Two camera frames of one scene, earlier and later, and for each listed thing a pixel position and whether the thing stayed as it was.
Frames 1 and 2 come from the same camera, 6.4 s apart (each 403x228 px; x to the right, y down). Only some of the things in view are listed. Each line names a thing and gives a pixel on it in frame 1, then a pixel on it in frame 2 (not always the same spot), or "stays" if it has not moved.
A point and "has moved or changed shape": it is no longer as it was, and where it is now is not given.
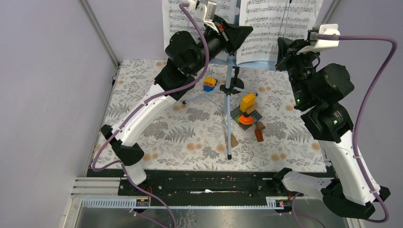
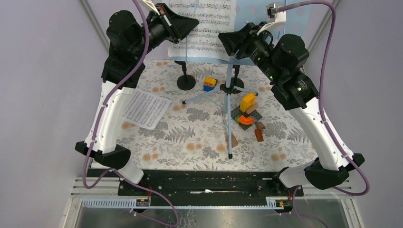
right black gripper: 285,55 → 242,39
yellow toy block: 247,101 stays
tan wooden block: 234,141 stays
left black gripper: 238,33 → 177,26
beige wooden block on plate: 252,109 stays
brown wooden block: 260,125 stays
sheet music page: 272,19 has moved or changed shape
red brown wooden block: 259,135 stays
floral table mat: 242,116 stays
